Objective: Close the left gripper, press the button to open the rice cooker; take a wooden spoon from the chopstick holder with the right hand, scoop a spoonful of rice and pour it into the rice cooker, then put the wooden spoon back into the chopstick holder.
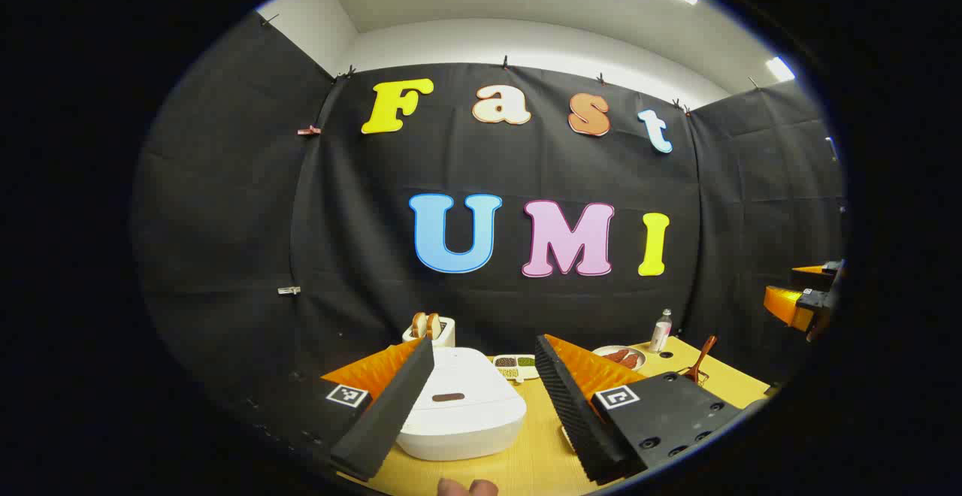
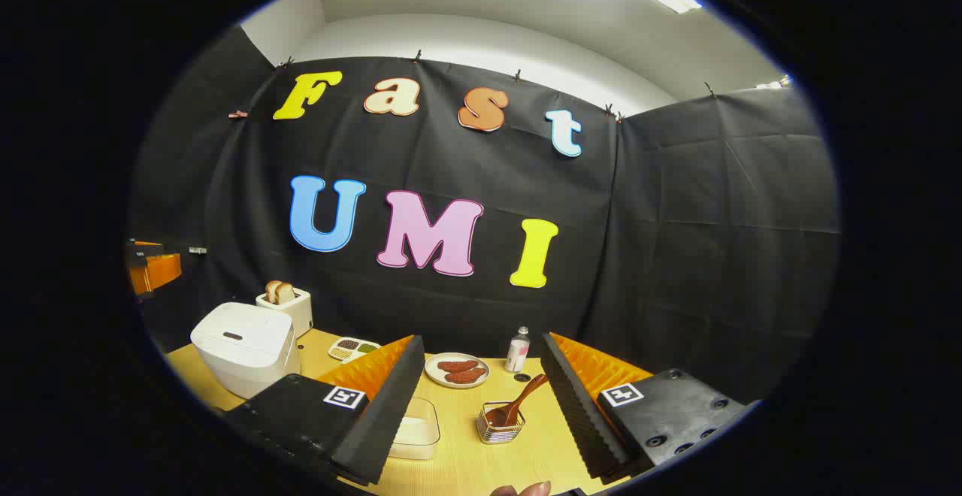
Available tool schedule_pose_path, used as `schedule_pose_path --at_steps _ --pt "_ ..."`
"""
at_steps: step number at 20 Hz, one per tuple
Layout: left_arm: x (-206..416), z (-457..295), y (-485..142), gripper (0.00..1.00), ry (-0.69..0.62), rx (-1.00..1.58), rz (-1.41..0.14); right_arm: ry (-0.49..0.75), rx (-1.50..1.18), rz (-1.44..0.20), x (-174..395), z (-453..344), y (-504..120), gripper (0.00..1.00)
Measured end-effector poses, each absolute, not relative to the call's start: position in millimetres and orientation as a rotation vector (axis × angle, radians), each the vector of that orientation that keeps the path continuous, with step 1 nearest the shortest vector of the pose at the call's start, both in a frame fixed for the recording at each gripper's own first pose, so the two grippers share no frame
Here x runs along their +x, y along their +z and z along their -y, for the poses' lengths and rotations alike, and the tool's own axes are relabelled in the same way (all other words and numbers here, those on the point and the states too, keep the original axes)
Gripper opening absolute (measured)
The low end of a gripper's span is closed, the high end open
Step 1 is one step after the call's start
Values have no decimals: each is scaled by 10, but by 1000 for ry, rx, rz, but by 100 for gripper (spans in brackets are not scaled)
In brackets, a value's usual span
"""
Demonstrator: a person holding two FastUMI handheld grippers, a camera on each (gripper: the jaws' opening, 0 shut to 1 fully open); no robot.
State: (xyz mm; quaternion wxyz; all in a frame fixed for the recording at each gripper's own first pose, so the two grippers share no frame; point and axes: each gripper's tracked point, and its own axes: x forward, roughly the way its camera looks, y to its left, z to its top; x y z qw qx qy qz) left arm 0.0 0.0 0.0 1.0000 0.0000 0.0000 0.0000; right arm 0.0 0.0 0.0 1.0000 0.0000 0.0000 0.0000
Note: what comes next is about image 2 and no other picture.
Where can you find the short ceiling light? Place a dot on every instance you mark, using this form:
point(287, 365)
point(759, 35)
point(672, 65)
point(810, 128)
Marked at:
point(774, 83)

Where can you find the red meat piece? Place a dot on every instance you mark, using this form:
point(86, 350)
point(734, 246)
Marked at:
point(457, 366)
point(466, 376)

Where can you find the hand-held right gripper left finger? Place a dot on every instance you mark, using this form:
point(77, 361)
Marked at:
point(391, 406)

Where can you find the white divided grain dish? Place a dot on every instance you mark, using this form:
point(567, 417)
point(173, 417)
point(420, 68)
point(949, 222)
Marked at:
point(353, 346)

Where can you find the white rice cooker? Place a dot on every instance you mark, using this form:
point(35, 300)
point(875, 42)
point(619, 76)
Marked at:
point(240, 346)

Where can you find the brown wooden spoon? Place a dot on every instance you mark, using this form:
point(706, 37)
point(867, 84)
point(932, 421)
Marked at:
point(526, 398)

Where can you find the small clear plastic bottle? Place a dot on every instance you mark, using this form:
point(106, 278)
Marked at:
point(517, 353)

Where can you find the white round plate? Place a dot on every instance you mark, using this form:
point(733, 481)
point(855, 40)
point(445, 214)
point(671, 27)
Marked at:
point(436, 377)

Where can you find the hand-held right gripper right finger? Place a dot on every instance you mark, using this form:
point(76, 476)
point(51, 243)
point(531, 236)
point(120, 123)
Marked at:
point(575, 406)

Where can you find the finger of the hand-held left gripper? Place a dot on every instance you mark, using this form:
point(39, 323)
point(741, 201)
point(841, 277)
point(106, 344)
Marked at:
point(158, 272)
point(146, 244)

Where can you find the white toaster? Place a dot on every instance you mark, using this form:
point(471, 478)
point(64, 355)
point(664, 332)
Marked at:
point(297, 314)

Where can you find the toasted bread slice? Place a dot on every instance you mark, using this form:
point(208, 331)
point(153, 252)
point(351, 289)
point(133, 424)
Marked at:
point(270, 291)
point(285, 293)

